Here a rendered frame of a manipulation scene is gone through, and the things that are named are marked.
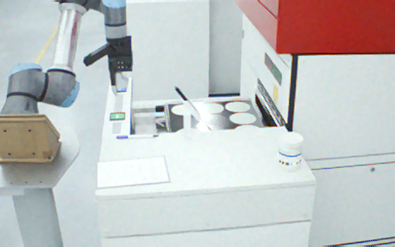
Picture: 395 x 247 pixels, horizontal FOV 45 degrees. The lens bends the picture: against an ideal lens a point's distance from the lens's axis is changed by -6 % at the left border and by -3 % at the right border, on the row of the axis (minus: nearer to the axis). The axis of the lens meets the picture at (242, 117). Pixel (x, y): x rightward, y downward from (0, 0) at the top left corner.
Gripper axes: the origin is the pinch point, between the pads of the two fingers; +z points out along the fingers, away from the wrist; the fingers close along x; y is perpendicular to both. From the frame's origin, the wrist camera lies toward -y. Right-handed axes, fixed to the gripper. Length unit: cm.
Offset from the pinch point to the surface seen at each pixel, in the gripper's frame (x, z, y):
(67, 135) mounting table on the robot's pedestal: 14.6, 23.8, -21.6
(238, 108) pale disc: 16, 16, 47
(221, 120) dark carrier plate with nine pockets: 6.3, 15.8, 39.1
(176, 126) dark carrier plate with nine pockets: 2.7, 15.8, 22.0
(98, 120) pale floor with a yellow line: 201, 106, -35
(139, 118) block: 10.5, 15.7, 7.8
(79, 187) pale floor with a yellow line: 104, 106, -38
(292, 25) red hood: -14, -26, 59
